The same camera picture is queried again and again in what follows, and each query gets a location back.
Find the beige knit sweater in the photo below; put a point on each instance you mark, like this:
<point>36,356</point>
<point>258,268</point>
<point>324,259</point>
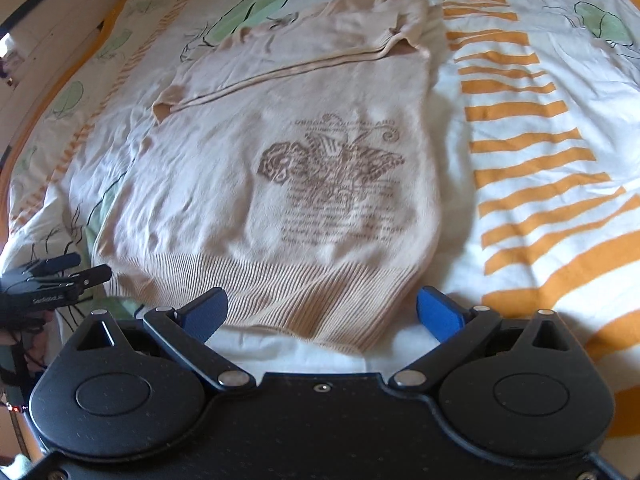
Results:
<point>292,167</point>

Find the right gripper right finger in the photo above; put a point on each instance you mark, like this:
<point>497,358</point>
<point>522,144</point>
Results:
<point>459,332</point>

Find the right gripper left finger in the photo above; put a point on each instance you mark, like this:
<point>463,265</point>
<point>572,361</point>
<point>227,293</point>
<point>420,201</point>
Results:
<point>182,333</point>

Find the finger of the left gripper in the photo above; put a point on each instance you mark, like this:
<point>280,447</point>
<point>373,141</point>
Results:
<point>92,277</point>
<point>50,266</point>

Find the white wooden bed frame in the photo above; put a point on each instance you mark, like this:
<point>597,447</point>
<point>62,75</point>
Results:
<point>40,40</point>

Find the white leaf-print duvet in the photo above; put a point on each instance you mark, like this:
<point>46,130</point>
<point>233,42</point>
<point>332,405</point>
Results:
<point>533,113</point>

